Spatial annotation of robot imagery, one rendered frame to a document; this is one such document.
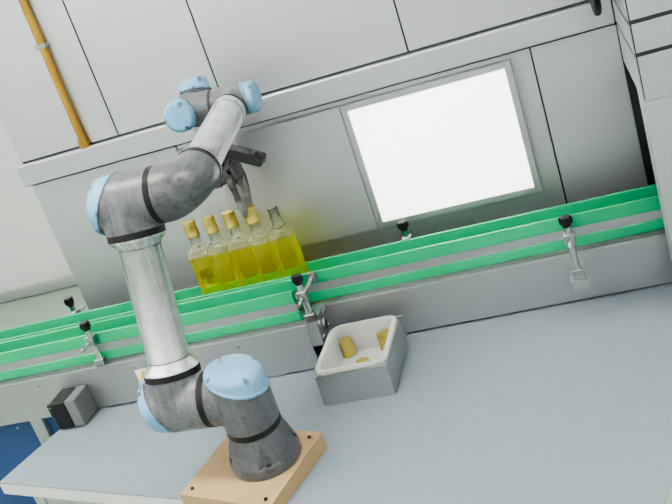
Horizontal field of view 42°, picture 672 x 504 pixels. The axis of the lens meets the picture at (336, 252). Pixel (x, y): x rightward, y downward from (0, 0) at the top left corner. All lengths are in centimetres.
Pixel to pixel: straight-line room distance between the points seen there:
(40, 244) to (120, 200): 473
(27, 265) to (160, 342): 482
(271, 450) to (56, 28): 127
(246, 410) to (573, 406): 64
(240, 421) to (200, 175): 48
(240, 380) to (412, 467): 37
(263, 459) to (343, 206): 79
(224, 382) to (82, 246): 104
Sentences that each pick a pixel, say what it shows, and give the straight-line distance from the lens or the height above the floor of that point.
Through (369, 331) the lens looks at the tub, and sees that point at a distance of 219.
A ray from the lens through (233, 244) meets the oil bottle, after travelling 228.
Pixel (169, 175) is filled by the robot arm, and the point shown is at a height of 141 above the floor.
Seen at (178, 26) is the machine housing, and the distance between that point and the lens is 235.
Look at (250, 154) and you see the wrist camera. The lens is 219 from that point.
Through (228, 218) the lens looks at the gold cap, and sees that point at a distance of 227.
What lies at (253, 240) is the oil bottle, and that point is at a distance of 226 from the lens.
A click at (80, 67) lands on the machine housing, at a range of 248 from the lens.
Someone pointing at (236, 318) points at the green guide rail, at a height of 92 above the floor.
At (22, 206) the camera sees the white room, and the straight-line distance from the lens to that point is 640.
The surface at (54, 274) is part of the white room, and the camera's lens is 651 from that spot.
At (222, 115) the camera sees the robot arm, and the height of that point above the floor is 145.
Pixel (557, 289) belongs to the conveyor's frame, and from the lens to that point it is 218.
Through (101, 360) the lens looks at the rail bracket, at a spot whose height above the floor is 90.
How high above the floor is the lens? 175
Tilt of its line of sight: 20 degrees down
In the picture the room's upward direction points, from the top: 19 degrees counter-clockwise
